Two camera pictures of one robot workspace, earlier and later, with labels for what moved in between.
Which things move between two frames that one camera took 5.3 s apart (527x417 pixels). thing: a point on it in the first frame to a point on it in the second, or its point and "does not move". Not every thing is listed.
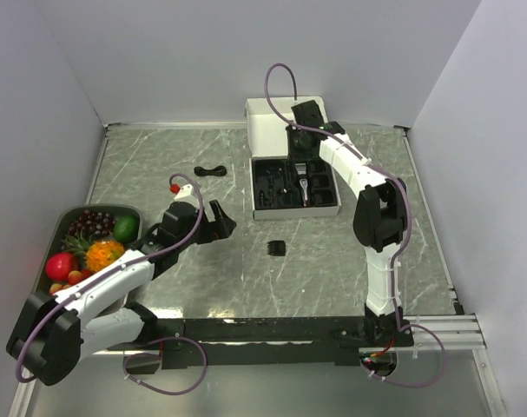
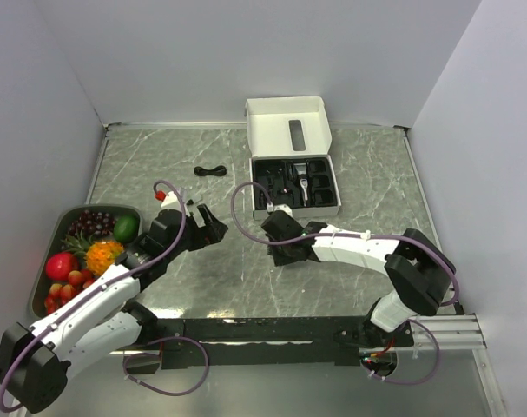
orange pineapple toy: x=99 y=254 does not move
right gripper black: x=293 y=155 to x=281 y=260
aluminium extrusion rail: x=456 y=331 does not move
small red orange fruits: x=75 y=276 does not move
